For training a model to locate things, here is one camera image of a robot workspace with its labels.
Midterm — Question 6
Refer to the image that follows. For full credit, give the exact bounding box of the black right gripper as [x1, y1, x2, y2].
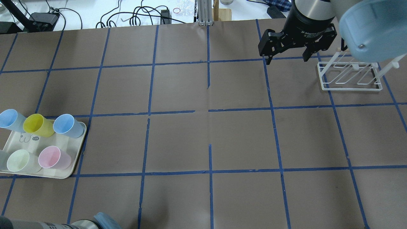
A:
[258, 0, 337, 65]

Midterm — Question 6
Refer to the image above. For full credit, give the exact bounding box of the grey plastic cup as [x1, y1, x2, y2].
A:
[0, 150, 11, 171]

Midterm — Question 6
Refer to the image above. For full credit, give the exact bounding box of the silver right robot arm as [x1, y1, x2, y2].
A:
[258, 0, 407, 64]

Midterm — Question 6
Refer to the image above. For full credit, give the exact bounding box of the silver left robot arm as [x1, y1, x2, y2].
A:
[0, 212, 122, 229]

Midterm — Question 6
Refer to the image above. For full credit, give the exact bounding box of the light blue cup middle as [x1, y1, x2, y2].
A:
[53, 114, 85, 139]

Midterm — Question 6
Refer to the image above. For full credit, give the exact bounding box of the light blue cup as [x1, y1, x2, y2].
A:
[0, 109, 26, 132]
[53, 114, 85, 139]

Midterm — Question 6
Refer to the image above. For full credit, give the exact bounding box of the pink plastic cup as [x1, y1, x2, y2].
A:
[38, 145, 72, 170]

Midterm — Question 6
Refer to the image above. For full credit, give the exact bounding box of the yellow plastic cup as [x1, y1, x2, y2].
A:
[23, 114, 55, 137]

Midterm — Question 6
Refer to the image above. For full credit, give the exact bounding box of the light blue cup far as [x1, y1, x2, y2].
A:
[0, 109, 26, 132]

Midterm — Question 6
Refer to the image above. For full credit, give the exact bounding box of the pale green plastic cup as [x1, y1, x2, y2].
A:
[6, 149, 42, 174]

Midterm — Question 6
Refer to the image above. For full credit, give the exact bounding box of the blue plaid folded umbrella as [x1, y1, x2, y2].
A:
[264, 0, 292, 12]

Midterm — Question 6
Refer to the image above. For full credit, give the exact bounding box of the black power adapter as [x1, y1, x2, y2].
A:
[266, 5, 286, 19]

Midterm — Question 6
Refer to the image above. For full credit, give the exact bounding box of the wooden mug tree stand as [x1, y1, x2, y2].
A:
[212, 0, 232, 21]

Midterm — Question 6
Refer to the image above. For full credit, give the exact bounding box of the black monitor stand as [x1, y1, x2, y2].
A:
[1, 0, 61, 32]

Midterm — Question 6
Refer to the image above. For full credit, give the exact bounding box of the beige plastic tray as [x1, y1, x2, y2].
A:
[0, 122, 87, 179]

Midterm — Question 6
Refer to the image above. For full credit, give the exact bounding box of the white wire cup rack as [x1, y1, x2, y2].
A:
[316, 51, 406, 92]

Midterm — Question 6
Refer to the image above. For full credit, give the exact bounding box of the aluminium frame post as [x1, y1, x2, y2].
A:
[196, 0, 213, 26]

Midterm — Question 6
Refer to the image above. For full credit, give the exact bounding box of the black cable bundle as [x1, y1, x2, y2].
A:
[95, 0, 186, 28]

